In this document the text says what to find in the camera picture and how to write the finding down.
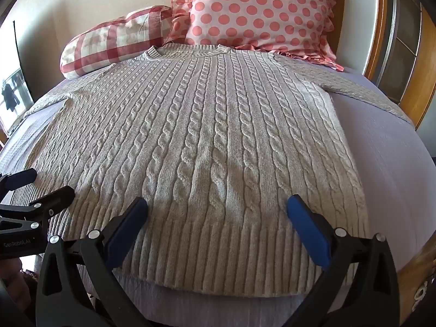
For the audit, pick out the dark patterned cloth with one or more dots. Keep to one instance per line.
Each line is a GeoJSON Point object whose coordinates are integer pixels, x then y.
{"type": "Point", "coordinates": [425, 293]}

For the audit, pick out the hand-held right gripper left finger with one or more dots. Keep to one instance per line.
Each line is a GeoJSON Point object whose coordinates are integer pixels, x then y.
{"type": "Point", "coordinates": [127, 221]}

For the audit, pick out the photo print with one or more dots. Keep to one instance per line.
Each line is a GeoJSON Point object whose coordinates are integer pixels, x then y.
{"type": "Point", "coordinates": [15, 98]}

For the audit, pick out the wooden bed headboard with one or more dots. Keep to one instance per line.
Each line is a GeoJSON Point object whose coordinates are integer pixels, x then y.
{"type": "Point", "coordinates": [374, 41]}

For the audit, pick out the lavender bed cover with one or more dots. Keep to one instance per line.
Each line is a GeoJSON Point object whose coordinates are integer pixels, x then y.
{"type": "Point", "coordinates": [378, 156]}

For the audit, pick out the red checkered pillow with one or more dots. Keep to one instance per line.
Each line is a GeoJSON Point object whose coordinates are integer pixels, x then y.
{"type": "Point", "coordinates": [112, 46]}

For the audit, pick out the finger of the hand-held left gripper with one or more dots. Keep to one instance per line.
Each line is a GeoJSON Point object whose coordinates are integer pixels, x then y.
{"type": "Point", "coordinates": [20, 179]}
{"type": "Point", "coordinates": [56, 196]}

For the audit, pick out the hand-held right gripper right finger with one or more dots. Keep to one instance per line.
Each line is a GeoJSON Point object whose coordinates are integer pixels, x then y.
{"type": "Point", "coordinates": [308, 224]}

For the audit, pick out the pink polka dot pillow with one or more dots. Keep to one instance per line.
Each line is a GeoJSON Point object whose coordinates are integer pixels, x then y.
{"type": "Point", "coordinates": [259, 10]}

